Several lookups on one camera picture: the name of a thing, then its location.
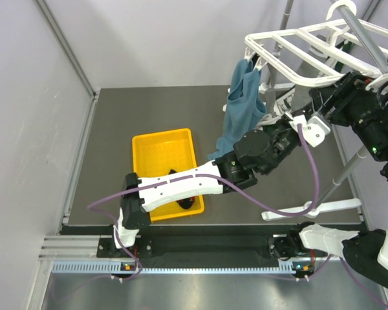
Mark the aluminium cable duct rail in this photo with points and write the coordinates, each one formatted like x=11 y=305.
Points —
x=98 y=255

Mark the blue cloth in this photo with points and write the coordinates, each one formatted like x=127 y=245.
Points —
x=244 y=108

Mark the yellow plastic bin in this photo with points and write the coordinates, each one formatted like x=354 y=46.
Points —
x=155 y=155

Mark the white clip hanger frame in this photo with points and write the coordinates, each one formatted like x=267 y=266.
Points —
x=293 y=61

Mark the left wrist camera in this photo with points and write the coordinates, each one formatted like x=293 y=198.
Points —
x=314 y=129

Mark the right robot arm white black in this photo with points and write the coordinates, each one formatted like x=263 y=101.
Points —
x=360 y=103

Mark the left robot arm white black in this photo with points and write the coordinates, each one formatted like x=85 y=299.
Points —
x=258 y=151

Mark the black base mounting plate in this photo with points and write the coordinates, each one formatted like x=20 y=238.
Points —
x=237 y=246

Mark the grey striped sock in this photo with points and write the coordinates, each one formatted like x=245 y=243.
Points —
x=301 y=94

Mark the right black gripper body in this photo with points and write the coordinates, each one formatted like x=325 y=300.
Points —
x=356 y=106

